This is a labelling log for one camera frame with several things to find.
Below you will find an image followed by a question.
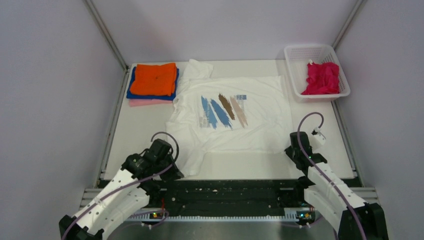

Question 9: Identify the white printed t shirt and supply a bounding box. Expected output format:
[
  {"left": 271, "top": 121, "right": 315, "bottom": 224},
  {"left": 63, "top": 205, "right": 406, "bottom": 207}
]
[{"left": 165, "top": 59, "right": 293, "bottom": 177}]

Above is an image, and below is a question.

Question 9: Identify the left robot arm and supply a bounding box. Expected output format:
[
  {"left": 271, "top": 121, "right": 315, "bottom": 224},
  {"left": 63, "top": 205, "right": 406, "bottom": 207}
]
[{"left": 59, "top": 137, "right": 183, "bottom": 240}]

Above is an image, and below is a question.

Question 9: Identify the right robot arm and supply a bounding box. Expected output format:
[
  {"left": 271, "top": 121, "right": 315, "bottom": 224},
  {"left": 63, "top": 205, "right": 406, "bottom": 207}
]
[{"left": 284, "top": 131, "right": 389, "bottom": 240}]

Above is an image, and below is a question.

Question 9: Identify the folded pink t shirt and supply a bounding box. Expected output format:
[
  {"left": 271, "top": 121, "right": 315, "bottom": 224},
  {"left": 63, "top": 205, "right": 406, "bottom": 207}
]
[{"left": 128, "top": 99, "right": 173, "bottom": 107}]

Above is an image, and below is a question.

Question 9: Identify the folded blue t shirt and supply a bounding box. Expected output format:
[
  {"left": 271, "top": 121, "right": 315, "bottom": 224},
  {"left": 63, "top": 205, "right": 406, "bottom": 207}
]
[{"left": 126, "top": 67, "right": 180, "bottom": 101}]

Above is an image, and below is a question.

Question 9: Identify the crumpled red t shirt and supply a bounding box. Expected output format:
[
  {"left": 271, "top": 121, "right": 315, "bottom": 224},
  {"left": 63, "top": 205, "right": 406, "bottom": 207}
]
[{"left": 301, "top": 62, "right": 340, "bottom": 95}]

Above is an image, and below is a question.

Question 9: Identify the folded orange t shirt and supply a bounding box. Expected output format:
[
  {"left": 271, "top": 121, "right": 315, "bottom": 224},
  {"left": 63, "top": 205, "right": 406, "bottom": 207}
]
[{"left": 129, "top": 62, "right": 178, "bottom": 97}]

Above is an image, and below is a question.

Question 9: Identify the white plastic laundry basket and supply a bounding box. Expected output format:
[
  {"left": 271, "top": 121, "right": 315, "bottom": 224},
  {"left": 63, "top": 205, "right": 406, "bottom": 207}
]
[{"left": 284, "top": 43, "right": 351, "bottom": 103}]

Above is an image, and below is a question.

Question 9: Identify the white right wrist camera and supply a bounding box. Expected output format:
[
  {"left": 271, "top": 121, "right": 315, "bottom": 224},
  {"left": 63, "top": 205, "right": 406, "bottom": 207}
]
[{"left": 311, "top": 126, "right": 327, "bottom": 149}]

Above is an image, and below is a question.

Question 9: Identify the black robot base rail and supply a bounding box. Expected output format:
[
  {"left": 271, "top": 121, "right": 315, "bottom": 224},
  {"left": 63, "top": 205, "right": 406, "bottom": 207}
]
[{"left": 97, "top": 178, "right": 362, "bottom": 218}]

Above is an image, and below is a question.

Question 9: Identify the white slotted cable duct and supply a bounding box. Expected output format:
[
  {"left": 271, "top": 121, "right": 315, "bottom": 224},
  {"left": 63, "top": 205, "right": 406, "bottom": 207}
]
[{"left": 126, "top": 210, "right": 316, "bottom": 223}]

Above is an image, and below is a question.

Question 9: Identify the right metal frame post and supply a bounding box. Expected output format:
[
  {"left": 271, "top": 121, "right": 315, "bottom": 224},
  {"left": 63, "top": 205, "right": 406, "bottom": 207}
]
[{"left": 331, "top": 0, "right": 367, "bottom": 51}]

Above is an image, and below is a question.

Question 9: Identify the metal frame post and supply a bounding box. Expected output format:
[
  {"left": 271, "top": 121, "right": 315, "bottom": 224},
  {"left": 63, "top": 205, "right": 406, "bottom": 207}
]
[
  {"left": 331, "top": 0, "right": 367, "bottom": 51},
  {"left": 82, "top": 0, "right": 128, "bottom": 70}
]

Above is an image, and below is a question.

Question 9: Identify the left metal frame post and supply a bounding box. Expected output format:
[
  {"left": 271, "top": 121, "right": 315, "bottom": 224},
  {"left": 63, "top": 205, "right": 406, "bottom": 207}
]
[{"left": 82, "top": 0, "right": 128, "bottom": 70}]

